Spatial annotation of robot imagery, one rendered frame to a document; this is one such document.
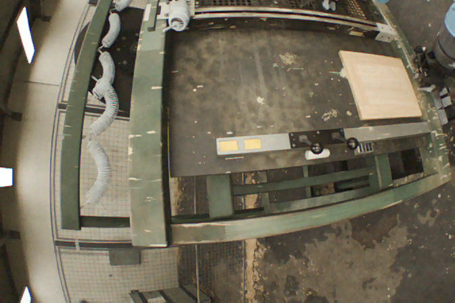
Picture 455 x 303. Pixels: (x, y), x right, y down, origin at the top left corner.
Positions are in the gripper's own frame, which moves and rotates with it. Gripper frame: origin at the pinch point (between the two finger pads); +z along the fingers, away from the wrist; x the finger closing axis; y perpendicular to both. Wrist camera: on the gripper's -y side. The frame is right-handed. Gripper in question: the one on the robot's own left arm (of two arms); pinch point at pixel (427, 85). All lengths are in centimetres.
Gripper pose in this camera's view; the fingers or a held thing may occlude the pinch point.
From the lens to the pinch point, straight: 74.8
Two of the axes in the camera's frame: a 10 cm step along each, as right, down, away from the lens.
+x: -0.1, 9.8, -1.8
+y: -8.9, 0.8, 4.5
